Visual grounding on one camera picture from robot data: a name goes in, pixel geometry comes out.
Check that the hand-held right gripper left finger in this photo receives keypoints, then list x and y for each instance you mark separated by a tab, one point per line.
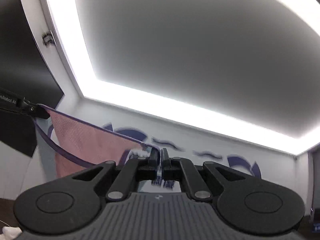
155	160

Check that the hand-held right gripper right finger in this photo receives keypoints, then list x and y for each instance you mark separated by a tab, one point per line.
165	161

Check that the blue wall lettering sign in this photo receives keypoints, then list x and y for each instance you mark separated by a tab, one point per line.
140	135

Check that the small ceiling fixture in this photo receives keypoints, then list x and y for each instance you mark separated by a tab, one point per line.
48	38

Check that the large black wall screen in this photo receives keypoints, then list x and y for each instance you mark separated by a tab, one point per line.
22	55

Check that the ceiling light strip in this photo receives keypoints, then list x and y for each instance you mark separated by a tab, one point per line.
175	110

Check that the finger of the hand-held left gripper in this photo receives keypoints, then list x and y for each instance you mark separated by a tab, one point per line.
37	111

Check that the pink and blue mesh garment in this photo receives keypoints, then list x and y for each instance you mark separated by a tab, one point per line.
75	142

